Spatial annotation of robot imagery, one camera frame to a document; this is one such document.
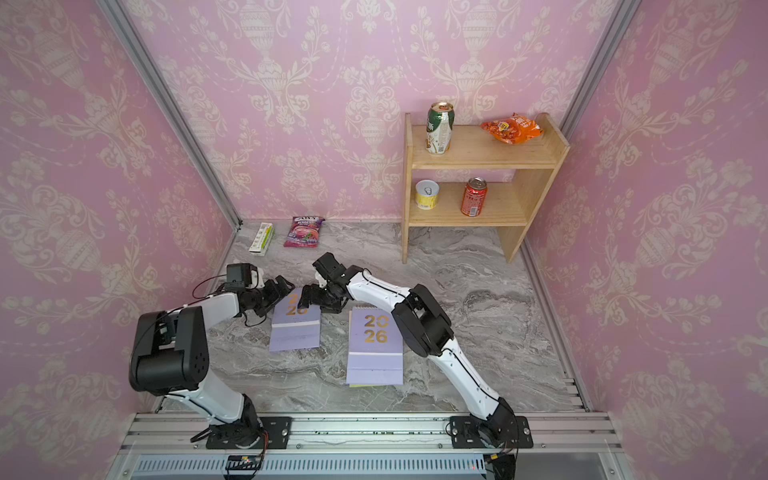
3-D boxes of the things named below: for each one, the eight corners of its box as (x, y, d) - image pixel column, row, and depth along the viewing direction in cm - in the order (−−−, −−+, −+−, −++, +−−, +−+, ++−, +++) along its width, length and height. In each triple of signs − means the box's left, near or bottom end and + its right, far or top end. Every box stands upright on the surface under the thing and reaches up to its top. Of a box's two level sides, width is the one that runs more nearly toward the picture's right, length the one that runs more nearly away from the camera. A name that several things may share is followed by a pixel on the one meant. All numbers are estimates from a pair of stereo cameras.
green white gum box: (252, 255, 112) (247, 247, 109) (265, 228, 121) (262, 220, 118) (264, 256, 112) (260, 248, 109) (277, 229, 121) (273, 221, 117)
